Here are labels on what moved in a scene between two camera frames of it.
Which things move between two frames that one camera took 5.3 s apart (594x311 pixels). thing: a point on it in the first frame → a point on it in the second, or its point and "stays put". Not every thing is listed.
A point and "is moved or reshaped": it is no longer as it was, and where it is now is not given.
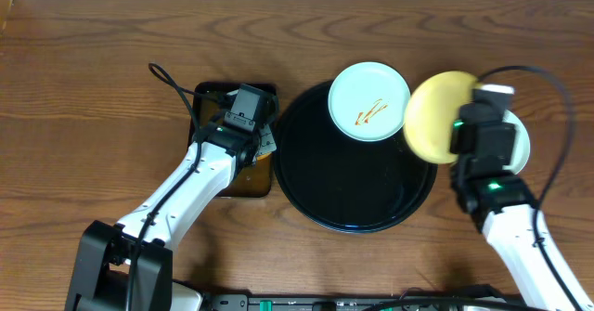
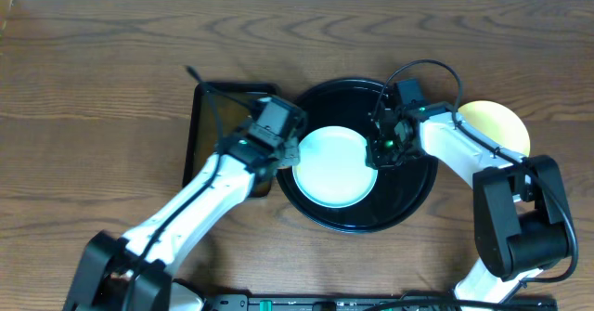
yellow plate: [431, 111] is moved or reshaped
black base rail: [353, 302] stays put
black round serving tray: [344, 183] stays put
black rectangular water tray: [210, 101] stays put
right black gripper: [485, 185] → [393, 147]
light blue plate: [368, 101] → [333, 170]
